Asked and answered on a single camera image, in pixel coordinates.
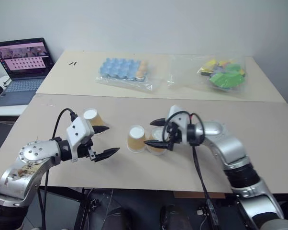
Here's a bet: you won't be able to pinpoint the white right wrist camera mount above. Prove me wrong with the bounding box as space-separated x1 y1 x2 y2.
166 104 190 145

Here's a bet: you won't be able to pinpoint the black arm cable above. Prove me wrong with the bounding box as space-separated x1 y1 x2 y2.
40 108 78 230
162 112 222 230

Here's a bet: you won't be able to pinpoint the yellow toy piece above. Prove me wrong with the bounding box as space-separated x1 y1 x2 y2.
200 59 219 73

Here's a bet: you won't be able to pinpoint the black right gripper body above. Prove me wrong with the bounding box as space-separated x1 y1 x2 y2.
164 121 183 152

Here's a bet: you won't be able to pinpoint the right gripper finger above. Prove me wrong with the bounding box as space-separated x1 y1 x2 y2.
144 140 170 149
149 117 168 127

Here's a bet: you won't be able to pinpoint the blue egg tray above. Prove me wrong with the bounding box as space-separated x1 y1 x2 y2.
100 58 142 80

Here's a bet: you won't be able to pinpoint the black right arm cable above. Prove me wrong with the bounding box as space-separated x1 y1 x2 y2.
162 112 222 230

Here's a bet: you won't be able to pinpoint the black table frame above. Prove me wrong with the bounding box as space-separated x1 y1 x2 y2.
40 186 114 230

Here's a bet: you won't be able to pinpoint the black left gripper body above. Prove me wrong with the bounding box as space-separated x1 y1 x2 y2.
76 136 97 162

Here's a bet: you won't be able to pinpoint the dark rounded shape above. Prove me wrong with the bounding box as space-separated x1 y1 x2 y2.
103 206 135 230

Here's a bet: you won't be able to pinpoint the green toy pieces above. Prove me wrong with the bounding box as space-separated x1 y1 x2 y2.
208 64 245 90

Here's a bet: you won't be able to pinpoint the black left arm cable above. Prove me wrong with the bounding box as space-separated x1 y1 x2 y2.
40 108 78 230

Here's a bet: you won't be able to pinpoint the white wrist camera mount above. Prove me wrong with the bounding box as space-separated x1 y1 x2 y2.
66 116 95 162
166 104 190 145

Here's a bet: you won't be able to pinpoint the open grey laptop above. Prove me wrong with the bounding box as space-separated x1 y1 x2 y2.
0 37 55 107

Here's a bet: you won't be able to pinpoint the clear plastic bag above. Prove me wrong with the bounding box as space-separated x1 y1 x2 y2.
166 54 248 94
95 57 164 93

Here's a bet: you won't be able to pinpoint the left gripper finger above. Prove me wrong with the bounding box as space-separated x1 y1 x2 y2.
92 125 111 136
95 148 121 163

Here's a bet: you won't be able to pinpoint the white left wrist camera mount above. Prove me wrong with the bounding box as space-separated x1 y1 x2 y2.
66 116 95 162

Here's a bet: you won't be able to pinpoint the brown paper cup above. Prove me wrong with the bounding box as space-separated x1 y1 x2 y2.
83 108 107 129
146 128 170 157
126 124 146 154

